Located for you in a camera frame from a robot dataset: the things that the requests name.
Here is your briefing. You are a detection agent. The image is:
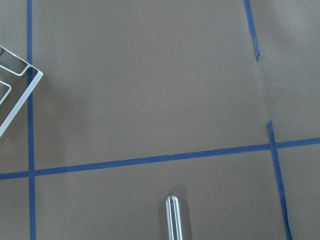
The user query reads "steel muddler black tip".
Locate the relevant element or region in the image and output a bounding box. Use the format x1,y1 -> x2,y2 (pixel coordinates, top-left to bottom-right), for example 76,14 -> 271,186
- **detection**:
164,193 -> 188,240

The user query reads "white wire cup rack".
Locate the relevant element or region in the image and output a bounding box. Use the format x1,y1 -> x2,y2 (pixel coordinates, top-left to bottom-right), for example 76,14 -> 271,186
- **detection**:
0,46 -> 44,135

